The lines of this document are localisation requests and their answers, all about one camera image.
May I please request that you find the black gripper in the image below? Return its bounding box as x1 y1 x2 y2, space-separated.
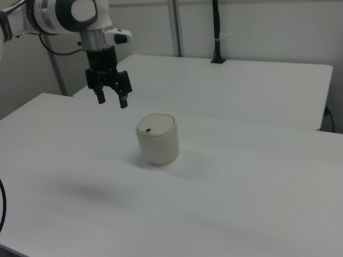
85 46 133 109

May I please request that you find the black pole cable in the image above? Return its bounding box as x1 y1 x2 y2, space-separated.
215 0 223 58

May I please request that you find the black thick table cable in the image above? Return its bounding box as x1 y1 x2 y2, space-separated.
0 178 6 233

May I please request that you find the grey partition corner post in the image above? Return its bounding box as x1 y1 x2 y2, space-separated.
167 0 185 57

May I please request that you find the cream plastic trash bin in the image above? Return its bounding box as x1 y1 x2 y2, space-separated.
135 113 180 167

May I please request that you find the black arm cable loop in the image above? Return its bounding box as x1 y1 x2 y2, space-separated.
39 34 86 56

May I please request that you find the white folding table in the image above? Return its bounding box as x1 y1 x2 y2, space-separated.
72 54 333 131

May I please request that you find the black clamped camera pole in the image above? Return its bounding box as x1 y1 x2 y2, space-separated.
210 0 228 64

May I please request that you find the white zip tie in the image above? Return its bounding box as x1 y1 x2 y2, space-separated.
214 32 234 42

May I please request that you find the cream trash bin lid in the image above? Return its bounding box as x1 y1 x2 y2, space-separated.
137 114 175 138

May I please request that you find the black thin hanging cable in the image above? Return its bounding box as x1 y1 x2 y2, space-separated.
324 107 335 132

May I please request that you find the grey partition end post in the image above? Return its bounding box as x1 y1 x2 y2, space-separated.
47 49 68 96

